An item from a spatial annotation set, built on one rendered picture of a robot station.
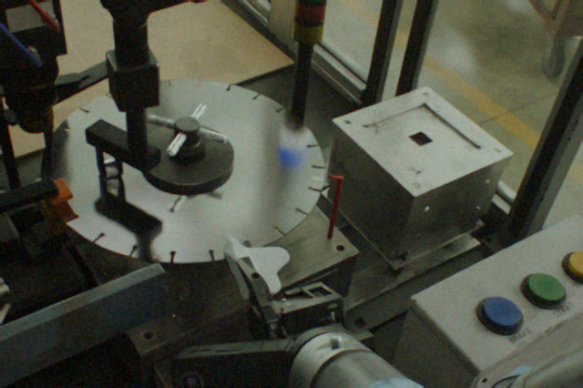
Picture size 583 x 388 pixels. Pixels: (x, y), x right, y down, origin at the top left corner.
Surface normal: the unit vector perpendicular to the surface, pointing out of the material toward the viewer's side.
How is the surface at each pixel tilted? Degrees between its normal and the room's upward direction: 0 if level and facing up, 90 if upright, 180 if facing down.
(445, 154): 0
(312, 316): 58
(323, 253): 0
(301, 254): 0
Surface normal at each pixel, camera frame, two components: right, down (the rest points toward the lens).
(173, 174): 0.06, -0.67
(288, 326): 0.37, 0.16
